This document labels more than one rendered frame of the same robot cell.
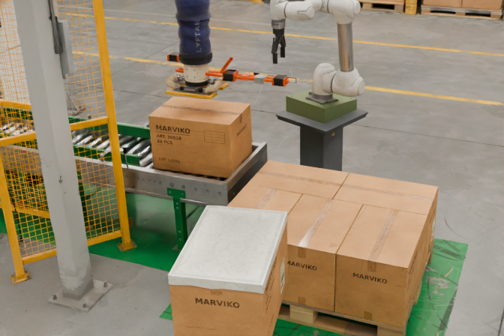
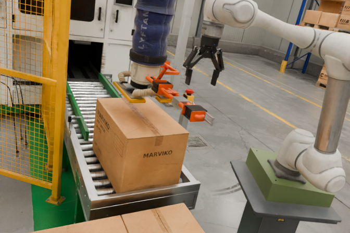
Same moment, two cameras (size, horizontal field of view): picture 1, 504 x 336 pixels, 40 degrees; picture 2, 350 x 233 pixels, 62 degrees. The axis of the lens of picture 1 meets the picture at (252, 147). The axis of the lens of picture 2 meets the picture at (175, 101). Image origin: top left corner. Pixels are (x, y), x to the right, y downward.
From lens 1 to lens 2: 3.44 m
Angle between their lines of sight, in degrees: 34
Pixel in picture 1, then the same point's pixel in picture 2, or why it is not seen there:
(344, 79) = (312, 160)
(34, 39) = not seen: outside the picture
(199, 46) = (142, 42)
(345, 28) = (336, 87)
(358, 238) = not seen: outside the picture
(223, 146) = (121, 159)
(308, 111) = (259, 176)
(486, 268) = not seen: outside the picture
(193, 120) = (113, 118)
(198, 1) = not seen: outside the picture
